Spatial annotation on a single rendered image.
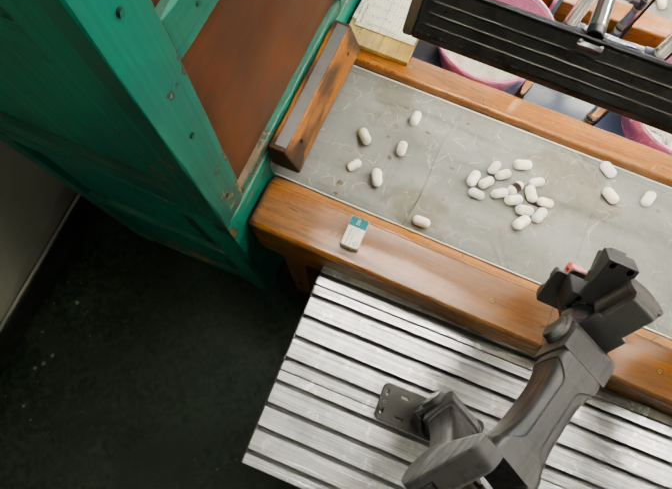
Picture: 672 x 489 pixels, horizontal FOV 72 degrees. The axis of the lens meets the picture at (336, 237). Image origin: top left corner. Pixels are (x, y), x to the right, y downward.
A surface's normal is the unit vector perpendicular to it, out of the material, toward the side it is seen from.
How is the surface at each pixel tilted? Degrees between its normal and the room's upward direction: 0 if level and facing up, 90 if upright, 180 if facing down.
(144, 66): 90
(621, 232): 0
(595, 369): 25
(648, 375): 0
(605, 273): 48
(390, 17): 0
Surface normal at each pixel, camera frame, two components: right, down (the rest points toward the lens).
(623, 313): -0.54, 0.24
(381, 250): 0.02, -0.27
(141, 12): 0.92, 0.39
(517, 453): 0.35, -0.50
